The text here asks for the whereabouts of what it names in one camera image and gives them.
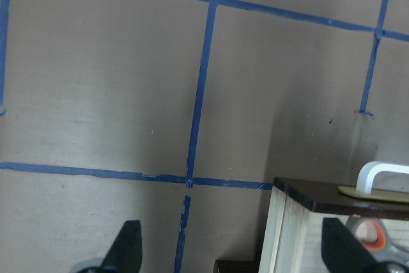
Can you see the orange grey scissors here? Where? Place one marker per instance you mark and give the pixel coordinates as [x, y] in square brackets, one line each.
[374, 238]

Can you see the wooden drawer with white handle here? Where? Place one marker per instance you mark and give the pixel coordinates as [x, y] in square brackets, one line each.
[292, 241]

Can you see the dark brown wooden cabinet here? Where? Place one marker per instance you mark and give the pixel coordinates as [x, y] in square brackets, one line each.
[235, 266]

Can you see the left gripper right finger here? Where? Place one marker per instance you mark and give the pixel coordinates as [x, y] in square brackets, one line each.
[340, 251]

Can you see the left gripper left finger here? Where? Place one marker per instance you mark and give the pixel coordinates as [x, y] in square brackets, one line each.
[125, 254]

